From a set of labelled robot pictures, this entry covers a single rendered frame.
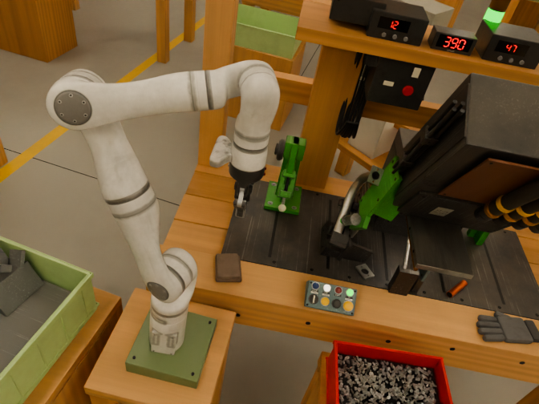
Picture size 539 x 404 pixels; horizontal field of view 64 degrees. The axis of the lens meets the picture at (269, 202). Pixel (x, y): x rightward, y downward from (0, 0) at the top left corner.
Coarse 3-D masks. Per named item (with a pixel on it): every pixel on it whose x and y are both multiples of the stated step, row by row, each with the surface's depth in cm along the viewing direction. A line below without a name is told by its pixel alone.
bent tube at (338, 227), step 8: (376, 168) 134; (360, 176) 142; (368, 176) 133; (376, 176) 136; (352, 184) 146; (360, 184) 144; (376, 184) 134; (352, 192) 146; (344, 200) 147; (352, 200) 146; (344, 208) 145; (336, 224) 145
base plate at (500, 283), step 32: (256, 192) 166; (320, 192) 171; (256, 224) 153; (288, 224) 156; (320, 224) 158; (256, 256) 142; (288, 256) 145; (320, 256) 147; (384, 256) 151; (480, 256) 158; (512, 256) 161; (384, 288) 141; (448, 288) 145; (480, 288) 147; (512, 288) 149
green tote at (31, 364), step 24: (0, 240) 125; (48, 264) 124; (72, 288) 128; (72, 312) 118; (48, 336) 111; (72, 336) 122; (24, 360) 104; (48, 360) 115; (0, 384) 97; (24, 384) 107
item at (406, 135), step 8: (400, 128) 150; (400, 136) 146; (408, 136) 147; (392, 144) 153; (400, 144) 144; (392, 152) 151; (384, 168) 158; (376, 216) 156; (400, 216) 153; (376, 224) 158; (384, 224) 157; (392, 224) 157; (400, 224) 156; (392, 232) 159; (400, 232) 159
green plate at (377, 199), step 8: (392, 160) 131; (392, 168) 129; (384, 176) 132; (392, 176) 127; (400, 176) 123; (384, 184) 130; (392, 184) 125; (368, 192) 139; (376, 192) 133; (384, 192) 128; (392, 192) 127; (360, 200) 143; (368, 200) 137; (376, 200) 131; (384, 200) 130; (392, 200) 129; (360, 208) 140; (368, 208) 134; (376, 208) 131; (384, 208) 132; (392, 208) 131; (368, 216) 133; (384, 216) 134; (392, 216) 134
